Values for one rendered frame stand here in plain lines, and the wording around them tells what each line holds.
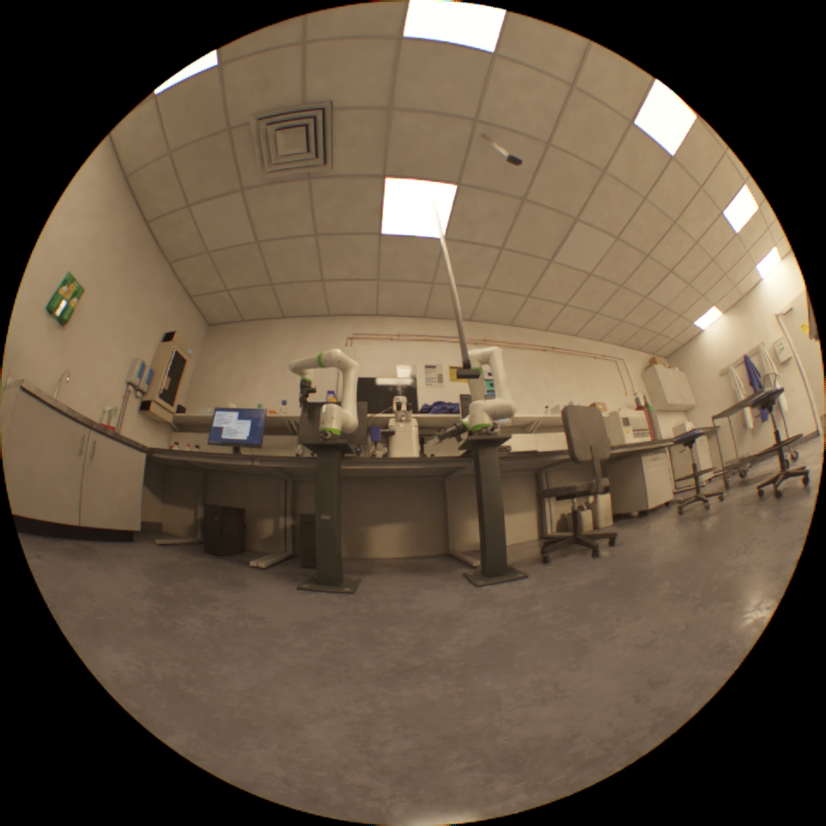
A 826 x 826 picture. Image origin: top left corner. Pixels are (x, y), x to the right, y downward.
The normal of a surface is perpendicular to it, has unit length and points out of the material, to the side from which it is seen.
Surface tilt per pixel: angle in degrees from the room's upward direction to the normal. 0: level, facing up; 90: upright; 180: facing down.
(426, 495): 90
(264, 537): 90
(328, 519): 90
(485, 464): 90
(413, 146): 180
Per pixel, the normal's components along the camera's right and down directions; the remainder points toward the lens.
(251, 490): 0.12, -0.36
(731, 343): -0.99, 0.00
